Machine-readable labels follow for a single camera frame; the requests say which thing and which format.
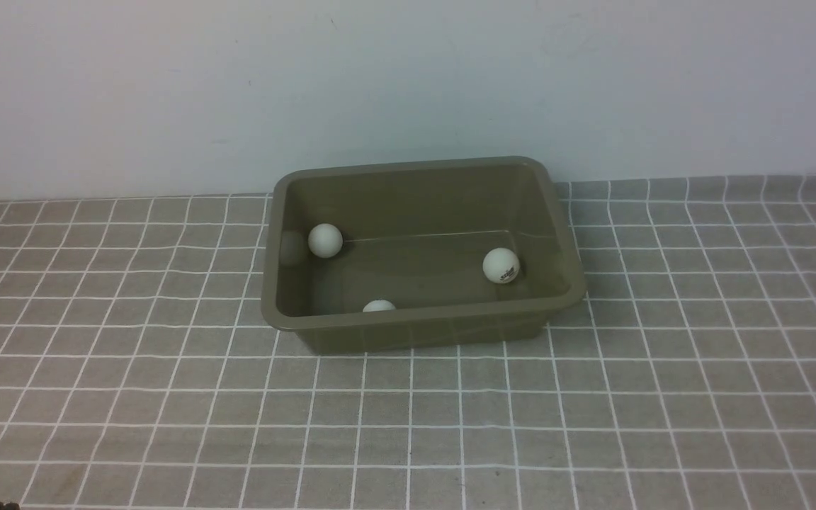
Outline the plain white ping-pong ball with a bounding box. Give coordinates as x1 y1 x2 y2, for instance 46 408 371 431
307 223 344 259

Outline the olive green plastic bin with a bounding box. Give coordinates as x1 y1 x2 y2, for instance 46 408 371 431
260 157 587 355

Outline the white ping-pong ball front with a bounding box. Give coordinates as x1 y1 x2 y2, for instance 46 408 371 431
363 298 396 312

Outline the white ping-pong ball with logo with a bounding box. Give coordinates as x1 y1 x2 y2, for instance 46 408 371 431
482 246 521 284

